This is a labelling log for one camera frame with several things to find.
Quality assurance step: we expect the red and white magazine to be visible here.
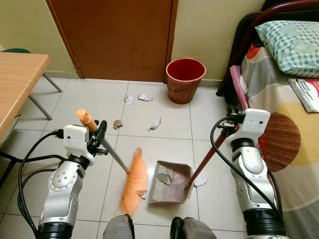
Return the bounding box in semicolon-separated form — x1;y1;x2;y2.
287;77;319;114

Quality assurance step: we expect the grey torn paper scrap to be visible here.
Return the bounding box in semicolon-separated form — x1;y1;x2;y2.
157;170;173;186

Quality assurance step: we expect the light wooden table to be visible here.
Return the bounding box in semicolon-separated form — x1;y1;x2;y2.
0;52;52;141

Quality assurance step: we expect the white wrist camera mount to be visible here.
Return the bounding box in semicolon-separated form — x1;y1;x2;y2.
63;124;96;165
230;109;271;148

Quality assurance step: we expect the grey right robot leg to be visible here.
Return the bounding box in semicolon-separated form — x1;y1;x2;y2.
169;216;218;239

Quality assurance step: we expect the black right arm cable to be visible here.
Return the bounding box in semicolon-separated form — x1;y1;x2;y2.
209;115;284;221

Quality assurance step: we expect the curled white paper scrap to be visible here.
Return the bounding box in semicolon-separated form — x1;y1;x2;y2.
148;117;162;132

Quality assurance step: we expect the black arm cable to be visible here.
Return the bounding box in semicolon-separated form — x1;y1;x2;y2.
209;115;284;221
0;128;68;238

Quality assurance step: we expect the green chair with grey legs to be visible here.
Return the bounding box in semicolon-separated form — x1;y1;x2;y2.
0;47;63;121

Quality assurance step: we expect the grey yellow patterned bedsheet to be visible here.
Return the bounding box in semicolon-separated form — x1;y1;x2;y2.
241;43;319;239

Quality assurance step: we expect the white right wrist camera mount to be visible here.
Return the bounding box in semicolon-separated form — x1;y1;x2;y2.
230;109;271;148

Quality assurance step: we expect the grey robot leg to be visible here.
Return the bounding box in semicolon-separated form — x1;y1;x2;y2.
169;216;218;239
102;214;136;239

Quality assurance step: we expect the grey left robot leg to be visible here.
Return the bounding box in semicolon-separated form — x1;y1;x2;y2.
102;214;136;239

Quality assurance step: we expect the brown wooden door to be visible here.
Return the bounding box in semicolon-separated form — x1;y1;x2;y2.
45;0;179;83

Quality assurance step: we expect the printed white paper scrap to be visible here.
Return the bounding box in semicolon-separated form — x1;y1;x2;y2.
138;93;154;103

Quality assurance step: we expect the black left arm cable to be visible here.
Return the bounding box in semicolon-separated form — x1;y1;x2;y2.
0;128;68;238

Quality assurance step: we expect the orange bristle broom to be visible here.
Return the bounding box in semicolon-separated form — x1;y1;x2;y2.
76;109;150;218

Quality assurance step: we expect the grey dustpan with red handle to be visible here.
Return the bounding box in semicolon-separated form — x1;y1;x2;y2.
148;131;230;205

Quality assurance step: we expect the red plastic bucket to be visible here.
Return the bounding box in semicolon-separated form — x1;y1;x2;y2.
165;58;207;105

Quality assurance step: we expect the dark red bed frame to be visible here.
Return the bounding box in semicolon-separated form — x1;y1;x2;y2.
216;0;319;98

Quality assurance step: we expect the pink mattress edge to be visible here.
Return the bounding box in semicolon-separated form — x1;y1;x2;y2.
229;65;250;111

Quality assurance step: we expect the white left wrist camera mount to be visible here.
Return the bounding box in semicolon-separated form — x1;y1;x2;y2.
63;124;96;165

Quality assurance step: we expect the crumpled white paper scrap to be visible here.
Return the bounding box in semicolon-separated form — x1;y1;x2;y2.
193;176;208;188

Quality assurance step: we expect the green checked pillow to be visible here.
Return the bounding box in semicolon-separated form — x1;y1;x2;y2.
255;20;319;79

